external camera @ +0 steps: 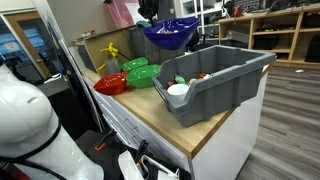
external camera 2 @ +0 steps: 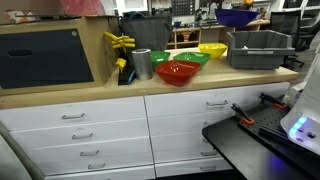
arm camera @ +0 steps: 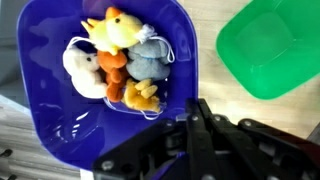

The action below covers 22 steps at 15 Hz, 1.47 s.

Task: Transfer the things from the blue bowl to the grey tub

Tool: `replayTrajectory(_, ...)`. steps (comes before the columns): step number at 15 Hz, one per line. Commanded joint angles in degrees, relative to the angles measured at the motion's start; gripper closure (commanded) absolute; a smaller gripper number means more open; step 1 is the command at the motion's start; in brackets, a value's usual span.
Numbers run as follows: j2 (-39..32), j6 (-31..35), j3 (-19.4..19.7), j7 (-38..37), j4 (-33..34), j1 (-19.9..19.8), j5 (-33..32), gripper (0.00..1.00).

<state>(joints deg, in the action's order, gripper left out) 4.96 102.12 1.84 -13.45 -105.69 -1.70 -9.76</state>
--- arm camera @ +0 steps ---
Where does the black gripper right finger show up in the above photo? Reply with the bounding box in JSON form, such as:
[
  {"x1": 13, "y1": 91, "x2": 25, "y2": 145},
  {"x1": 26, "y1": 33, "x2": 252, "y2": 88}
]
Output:
[{"x1": 198, "y1": 98, "x2": 320, "y2": 180}]

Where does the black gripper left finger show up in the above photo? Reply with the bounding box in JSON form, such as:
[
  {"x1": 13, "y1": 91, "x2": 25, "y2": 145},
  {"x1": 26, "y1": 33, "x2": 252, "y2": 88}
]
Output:
[{"x1": 92, "y1": 98, "x2": 205, "y2": 180}]

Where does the tan plush toy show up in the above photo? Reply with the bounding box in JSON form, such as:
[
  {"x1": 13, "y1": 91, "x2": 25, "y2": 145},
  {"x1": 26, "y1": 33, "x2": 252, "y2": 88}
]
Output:
[{"x1": 121, "y1": 78, "x2": 162, "y2": 114}]

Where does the grey elephant plush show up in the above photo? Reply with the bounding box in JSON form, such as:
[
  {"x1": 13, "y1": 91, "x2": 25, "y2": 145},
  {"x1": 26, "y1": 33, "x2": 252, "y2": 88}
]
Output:
[{"x1": 125, "y1": 39, "x2": 172, "y2": 82}]

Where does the orange plush toy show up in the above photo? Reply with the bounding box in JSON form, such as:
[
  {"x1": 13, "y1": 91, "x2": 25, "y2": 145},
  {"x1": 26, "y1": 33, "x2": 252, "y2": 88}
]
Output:
[{"x1": 97, "y1": 49, "x2": 130, "y2": 104}]

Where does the blue plastic bowl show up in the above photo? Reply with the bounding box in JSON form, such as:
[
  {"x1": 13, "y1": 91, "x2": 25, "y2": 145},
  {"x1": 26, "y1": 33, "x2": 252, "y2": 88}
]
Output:
[{"x1": 16, "y1": 0, "x2": 200, "y2": 172}]

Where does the white bear plush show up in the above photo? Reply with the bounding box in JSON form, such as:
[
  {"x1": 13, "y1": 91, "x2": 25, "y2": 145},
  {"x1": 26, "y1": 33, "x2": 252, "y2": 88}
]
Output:
[{"x1": 62, "y1": 46, "x2": 109, "y2": 100}]

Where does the yellow duck plush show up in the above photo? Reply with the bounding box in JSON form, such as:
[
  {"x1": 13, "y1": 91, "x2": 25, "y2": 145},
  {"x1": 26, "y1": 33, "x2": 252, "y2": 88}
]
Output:
[{"x1": 80, "y1": 6, "x2": 158, "y2": 56}]

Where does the green plastic bowl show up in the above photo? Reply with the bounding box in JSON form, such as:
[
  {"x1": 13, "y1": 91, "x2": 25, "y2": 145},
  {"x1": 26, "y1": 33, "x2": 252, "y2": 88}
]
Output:
[{"x1": 215, "y1": 0, "x2": 320, "y2": 101}]

